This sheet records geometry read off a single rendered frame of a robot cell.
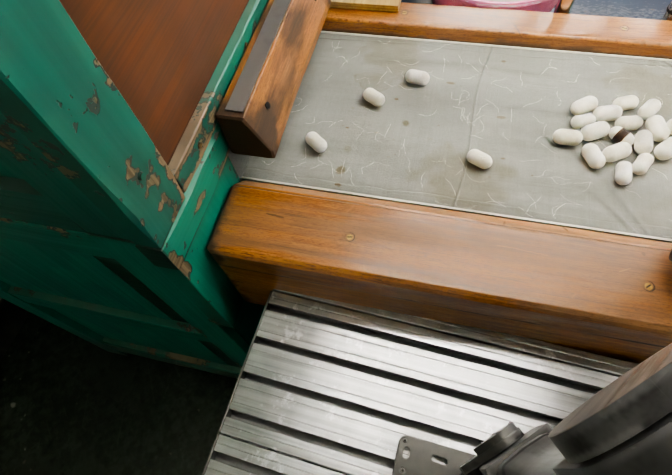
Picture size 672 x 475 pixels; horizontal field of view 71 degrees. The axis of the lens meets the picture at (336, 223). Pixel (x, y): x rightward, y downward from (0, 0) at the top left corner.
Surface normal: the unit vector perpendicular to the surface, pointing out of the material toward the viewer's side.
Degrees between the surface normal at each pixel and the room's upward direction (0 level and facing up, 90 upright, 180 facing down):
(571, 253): 0
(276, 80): 67
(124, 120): 90
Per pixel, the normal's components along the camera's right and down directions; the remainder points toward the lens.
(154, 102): 0.97, 0.15
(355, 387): -0.08, -0.49
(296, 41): 0.86, -0.05
